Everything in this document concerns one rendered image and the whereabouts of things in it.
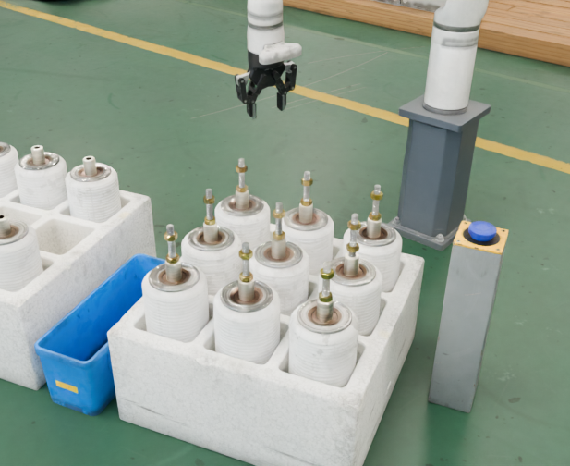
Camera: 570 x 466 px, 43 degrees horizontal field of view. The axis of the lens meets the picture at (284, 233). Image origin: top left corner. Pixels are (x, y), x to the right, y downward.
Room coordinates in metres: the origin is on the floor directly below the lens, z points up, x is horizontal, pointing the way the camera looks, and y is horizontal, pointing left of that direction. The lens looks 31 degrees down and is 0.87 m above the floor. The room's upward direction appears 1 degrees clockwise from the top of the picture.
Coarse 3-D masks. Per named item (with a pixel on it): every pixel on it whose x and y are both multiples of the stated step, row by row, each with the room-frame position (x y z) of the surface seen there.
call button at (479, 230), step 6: (474, 222) 0.92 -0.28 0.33; (480, 222) 0.92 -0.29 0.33; (486, 222) 0.92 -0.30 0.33; (468, 228) 0.90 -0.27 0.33; (474, 228) 0.90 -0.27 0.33; (480, 228) 0.90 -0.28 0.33; (486, 228) 0.90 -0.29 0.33; (492, 228) 0.90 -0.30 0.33; (474, 234) 0.89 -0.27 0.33; (480, 234) 0.88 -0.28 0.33; (486, 234) 0.88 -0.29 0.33; (492, 234) 0.89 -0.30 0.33; (480, 240) 0.89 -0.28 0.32; (486, 240) 0.89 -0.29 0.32
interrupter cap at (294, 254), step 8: (256, 248) 0.95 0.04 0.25; (264, 248) 0.96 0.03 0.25; (288, 248) 0.96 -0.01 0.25; (296, 248) 0.96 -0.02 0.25; (256, 256) 0.93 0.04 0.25; (264, 256) 0.93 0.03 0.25; (272, 256) 0.94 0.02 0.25; (288, 256) 0.94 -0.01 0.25; (296, 256) 0.93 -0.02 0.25; (264, 264) 0.91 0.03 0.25; (272, 264) 0.91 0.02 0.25; (280, 264) 0.91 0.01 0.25; (288, 264) 0.91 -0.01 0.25
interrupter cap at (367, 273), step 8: (336, 264) 0.91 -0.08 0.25; (360, 264) 0.91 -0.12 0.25; (368, 264) 0.91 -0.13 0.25; (336, 272) 0.89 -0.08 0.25; (360, 272) 0.90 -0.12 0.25; (368, 272) 0.89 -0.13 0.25; (336, 280) 0.87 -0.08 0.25; (344, 280) 0.87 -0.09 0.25; (352, 280) 0.87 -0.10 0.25; (360, 280) 0.87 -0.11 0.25; (368, 280) 0.87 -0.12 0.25
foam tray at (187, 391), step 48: (336, 240) 1.10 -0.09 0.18; (144, 336) 0.83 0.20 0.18; (288, 336) 0.83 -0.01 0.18; (384, 336) 0.84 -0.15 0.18; (144, 384) 0.81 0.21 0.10; (192, 384) 0.78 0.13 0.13; (240, 384) 0.75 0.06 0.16; (288, 384) 0.73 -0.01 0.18; (384, 384) 0.84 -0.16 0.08; (192, 432) 0.78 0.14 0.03; (240, 432) 0.75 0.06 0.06; (288, 432) 0.72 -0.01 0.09; (336, 432) 0.70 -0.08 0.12
